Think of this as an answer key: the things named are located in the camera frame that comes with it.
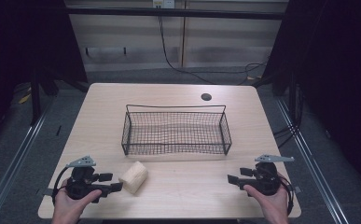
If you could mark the dark curtain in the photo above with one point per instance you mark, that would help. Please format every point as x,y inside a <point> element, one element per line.
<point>22,43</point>
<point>333,68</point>

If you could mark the yellow floor strip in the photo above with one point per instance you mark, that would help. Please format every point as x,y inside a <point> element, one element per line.
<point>24,98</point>

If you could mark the metal floor rail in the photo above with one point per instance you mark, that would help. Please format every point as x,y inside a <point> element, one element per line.
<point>308,161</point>
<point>15,162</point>

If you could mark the dark round table grommet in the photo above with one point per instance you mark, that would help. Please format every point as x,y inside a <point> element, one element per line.
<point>206,96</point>

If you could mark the black metal stand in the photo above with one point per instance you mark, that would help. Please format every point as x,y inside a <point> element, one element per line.
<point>35,99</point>

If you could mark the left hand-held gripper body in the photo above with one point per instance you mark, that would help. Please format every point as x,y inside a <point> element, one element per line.
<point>80,186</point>

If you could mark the person's left hand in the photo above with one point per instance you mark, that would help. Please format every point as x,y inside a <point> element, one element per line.
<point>67,208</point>

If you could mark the white wall socket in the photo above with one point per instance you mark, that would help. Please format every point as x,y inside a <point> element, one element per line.
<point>164,3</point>

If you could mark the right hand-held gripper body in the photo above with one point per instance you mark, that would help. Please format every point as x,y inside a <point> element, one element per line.
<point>266,179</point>

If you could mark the black horizontal bar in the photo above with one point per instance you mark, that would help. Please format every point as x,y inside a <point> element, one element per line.
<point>175,12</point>

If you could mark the small black floor stick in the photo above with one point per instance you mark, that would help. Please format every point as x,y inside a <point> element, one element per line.
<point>58,130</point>

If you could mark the person's right hand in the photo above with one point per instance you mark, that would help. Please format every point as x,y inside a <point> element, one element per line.
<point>273,207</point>

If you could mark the pale loaf-shaped block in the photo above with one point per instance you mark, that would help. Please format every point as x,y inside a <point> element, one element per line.
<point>133,177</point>

